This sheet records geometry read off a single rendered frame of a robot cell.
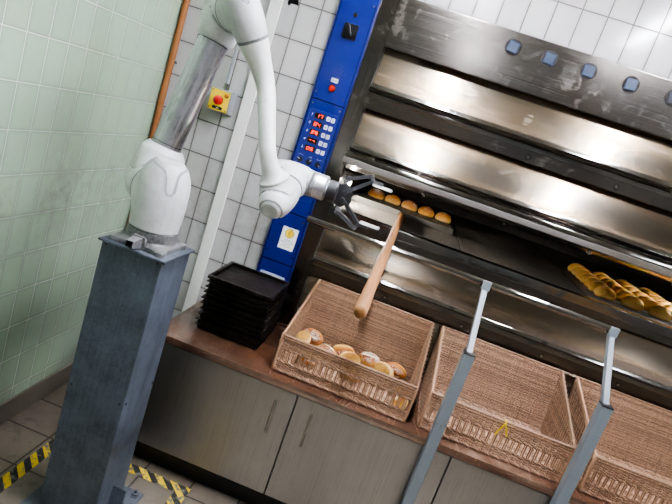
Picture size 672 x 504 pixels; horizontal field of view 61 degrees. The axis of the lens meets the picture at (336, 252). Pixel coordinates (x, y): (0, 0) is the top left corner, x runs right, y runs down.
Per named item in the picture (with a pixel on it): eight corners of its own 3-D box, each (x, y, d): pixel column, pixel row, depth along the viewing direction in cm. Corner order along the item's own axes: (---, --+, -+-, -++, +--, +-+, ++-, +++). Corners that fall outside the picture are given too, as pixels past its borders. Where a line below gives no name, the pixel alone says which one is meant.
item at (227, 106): (211, 108, 256) (217, 86, 254) (232, 116, 255) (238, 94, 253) (205, 107, 249) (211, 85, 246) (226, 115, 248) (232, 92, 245)
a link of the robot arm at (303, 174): (313, 189, 205) (301, 207, 195) (273, 175, 207) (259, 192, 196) (319, 164, 199) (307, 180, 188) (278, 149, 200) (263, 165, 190)
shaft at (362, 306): (363, 322, 122) (368, 309, 121) (350, 317, 122) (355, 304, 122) (403, 219, 288) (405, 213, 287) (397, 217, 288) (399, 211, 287)
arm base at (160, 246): (99, 239, 168) (104, 222, 167) (138, 229, 190) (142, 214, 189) (155, 261, 166) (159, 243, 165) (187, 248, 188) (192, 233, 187)
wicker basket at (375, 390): (300, 330, 266) (318, 276, 260) (414, 376, 259) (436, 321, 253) (267, 368, 219) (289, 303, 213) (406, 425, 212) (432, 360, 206)
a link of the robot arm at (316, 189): (310, 195, 203) (326, 200, 203) (304, 197, 195) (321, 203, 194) (318, 170, 201) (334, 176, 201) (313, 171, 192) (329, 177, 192)
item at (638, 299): (564, 268, 314) (569, 259, 313) (650, 299, 310) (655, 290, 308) (594, 296, 255) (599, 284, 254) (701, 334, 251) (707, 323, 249)
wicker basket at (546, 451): (419, 377, 260) (441, 323, 253) (539, 424, 253) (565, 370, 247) (414, 427, 212) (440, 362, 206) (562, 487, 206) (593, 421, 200)
